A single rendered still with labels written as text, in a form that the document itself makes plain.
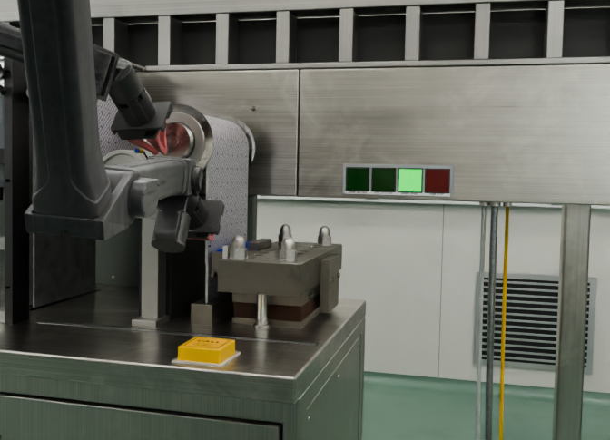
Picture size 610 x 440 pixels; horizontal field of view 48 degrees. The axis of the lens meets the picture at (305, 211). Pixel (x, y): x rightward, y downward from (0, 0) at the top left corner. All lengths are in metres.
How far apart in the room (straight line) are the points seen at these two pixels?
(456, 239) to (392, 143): 2.37
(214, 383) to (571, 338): 0.99
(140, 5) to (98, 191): 1.17
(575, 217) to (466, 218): 2.19
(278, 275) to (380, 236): 2.70
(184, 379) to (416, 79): 0.86
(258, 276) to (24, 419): 0.46
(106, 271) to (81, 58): 1.24
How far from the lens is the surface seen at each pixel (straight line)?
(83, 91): 0.63
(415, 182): 1.55
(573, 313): 1.76
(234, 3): 1.71
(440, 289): 3.93
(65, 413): 1.21
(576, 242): 1.73
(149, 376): 1.09
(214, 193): 1.35
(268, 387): 1.02
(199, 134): 1.32
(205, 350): 1.07
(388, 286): 3.96
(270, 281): 1.25
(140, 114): 1.22
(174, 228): 1.13
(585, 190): 1.57
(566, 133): 1.57
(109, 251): 1.81
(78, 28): 0.61
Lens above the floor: 1.19
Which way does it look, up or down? 3 degrees down
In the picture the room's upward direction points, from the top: 1 degrees clockwise
